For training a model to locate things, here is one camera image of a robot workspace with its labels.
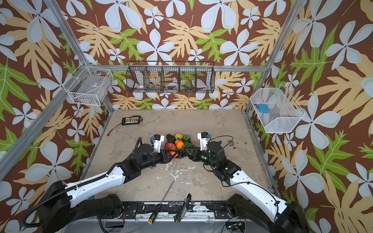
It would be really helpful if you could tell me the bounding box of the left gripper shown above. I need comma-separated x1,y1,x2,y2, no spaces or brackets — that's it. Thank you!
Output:
140,149,179,171

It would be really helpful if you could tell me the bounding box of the red tomato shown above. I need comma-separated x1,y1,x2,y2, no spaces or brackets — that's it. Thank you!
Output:
165,143,177,150

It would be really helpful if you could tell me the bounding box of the black grape bunch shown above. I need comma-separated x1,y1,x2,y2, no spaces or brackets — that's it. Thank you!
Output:
175,142,194,159

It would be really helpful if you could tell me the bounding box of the dark avocado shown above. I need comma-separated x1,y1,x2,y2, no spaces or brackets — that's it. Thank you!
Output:
166,134,176,144

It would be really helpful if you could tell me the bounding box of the yellow pear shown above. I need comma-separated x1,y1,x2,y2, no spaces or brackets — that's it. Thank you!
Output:
175,133,184,140

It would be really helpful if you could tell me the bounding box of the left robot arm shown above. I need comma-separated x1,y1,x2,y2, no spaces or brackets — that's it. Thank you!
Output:
21,144,178,233

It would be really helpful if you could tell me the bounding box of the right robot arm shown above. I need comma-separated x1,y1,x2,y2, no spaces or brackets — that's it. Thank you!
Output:
187,141,309,233

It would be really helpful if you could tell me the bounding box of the blue object in basket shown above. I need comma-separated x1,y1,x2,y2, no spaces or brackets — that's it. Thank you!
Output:
256,103,270,114

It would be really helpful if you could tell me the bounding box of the white mesh basket right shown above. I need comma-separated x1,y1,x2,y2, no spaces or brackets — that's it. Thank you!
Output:
250,85,306,134

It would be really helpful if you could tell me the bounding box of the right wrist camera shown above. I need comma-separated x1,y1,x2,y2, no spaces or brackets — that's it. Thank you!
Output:
197,132,211,151

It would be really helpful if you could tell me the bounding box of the yellow handled screwdriver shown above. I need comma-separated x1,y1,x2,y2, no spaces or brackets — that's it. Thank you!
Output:
148,181,175,225

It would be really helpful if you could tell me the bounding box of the black mounting rail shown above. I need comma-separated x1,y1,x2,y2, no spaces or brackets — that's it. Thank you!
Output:
119,201,238,220

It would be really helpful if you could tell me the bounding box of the black clamp bracket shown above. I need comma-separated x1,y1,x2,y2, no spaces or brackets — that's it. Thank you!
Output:
174,193,191,223

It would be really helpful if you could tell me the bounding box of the black wire basket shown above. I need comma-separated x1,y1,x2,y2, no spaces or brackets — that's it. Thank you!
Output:
124,61,216,93

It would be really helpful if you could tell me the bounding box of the white wire basket left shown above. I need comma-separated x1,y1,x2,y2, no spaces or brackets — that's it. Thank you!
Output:
64,63,113,106

